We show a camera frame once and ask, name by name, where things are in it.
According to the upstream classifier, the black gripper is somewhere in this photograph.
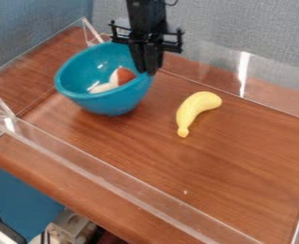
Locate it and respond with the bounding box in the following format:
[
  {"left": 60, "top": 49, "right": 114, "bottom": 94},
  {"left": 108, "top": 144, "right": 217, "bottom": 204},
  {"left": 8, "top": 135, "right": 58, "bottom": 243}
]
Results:
[{"left": 109, "top": 0, "right": 184, "bottom": 76}]

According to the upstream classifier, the blue plastic bowl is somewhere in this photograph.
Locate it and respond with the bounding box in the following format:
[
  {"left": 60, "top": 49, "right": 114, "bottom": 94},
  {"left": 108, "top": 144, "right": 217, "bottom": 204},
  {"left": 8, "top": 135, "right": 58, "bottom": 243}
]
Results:
[{"left": 54, "top": 42, "right": 153, "bottom": 116}]

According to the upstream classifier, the yellow toy banana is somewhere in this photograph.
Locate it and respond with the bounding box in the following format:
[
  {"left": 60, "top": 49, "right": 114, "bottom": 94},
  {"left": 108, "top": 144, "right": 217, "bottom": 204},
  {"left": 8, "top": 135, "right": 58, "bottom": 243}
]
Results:
[{"left": 176, "top": 91, "right": 222, "bottom": 137}]

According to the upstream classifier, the white object under table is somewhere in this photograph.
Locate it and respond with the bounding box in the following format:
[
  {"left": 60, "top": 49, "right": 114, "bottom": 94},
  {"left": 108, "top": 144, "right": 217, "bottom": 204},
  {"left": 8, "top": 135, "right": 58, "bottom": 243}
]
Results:
[{"left": 28, "top": 209, "right": 97, "bottom": 244}]

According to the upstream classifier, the white and brown toy mushroom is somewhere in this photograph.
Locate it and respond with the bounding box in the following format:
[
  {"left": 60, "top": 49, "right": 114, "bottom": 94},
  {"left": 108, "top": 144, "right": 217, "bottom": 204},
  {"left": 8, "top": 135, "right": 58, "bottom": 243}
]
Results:
[{"left": 88, "top": 67, "right": 136, "bottom": 93}]

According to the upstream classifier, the clear acrylic barrier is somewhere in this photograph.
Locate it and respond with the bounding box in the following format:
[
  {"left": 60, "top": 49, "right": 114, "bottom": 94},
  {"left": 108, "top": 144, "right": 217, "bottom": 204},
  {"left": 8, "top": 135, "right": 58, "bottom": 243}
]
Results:
[{"left": 0, "top": 20, "right": 299, "bottom": 244}]

